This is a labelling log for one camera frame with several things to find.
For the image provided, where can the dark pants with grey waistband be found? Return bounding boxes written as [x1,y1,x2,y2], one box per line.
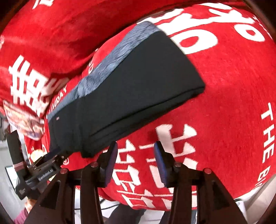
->
[48,22,205,157]

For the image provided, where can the red blanket with white characters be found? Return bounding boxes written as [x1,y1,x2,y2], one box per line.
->
[1,1,275,210]

